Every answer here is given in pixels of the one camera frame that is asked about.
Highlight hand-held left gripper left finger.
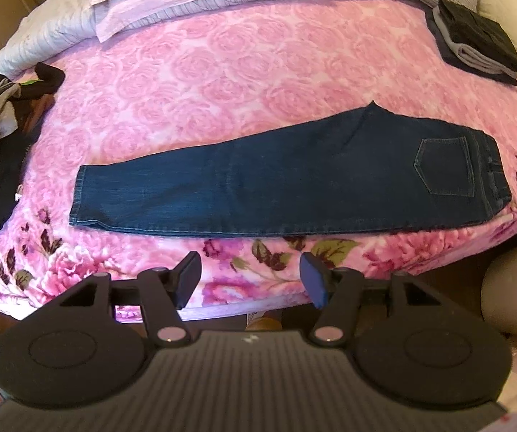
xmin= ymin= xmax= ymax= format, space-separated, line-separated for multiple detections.
xmin=63 ymin=252 xmax=202 ymax=348

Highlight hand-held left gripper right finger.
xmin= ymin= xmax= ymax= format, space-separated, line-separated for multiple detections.
xmin=300 ymin=253 xmax=441 ymax=348

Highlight dark blue denim pants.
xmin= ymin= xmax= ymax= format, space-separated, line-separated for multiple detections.
xmin=68 ymin=101 xmax=512 ymax=238

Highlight dark zip jacket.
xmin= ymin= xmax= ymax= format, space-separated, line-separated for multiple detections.
xmin=0 ymin=94 xmax=57 ymax=231

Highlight pink rose print blanket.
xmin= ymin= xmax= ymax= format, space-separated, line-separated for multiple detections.
xmin=0 ymin=0 xmax=517 ymax=322

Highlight stack of folded clothes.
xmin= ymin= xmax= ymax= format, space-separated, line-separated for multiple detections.
xmin=425 ymin=6 xmax=517 ymax=87

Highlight lilac pillow with pleated edge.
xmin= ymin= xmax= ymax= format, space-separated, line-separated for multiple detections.
xmin=95 ymin=0 xmax=346 ymax=42

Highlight grey folded garment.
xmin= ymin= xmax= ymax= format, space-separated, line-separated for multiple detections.
xmin=434 ymin=11 xmax=517 ymax=78

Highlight pale quilted bedspread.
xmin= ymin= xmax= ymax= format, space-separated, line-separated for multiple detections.
xmin=0 ymin=0 xmax=106 ymax=82

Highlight black folded garment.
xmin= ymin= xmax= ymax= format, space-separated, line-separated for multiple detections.
xmin=437 ymin=0 xmax=517 ymax=73

